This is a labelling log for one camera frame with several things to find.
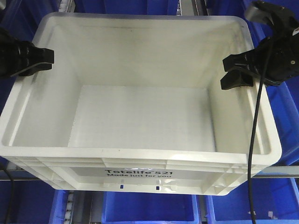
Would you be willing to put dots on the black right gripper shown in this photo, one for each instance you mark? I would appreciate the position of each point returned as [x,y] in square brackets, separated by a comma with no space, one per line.
[283,64]

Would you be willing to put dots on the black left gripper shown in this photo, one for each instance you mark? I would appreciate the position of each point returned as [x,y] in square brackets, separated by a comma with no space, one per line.
[22,55]

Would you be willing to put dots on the white plastic tote bin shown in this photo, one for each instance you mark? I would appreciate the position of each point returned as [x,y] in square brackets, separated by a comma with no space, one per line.
[134,104]

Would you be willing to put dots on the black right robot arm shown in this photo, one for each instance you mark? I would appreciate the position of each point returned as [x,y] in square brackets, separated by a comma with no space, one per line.
[283,26]

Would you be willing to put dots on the blue bin right shelf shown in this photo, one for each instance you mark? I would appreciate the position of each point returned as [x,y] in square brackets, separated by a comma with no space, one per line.
[284,99]

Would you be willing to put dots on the blue bin lower right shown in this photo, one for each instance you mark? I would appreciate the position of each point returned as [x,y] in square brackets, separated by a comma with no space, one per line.
[276,201]

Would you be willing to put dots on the blue bin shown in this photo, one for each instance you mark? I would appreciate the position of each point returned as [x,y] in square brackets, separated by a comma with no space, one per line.
[33,202]
[149,208]
[276,201]

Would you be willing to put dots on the blue bin lower left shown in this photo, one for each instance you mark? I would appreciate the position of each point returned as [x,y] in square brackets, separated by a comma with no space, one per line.
[33,202]

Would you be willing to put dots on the blue bin lower middle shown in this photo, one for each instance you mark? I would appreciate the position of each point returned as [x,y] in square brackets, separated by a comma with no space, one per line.
[149,208]

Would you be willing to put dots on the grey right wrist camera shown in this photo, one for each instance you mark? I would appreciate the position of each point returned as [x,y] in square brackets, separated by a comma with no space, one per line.
[260,11]

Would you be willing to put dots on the silver front shelf rail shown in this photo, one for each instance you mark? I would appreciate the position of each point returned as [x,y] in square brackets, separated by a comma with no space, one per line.
[19,174]

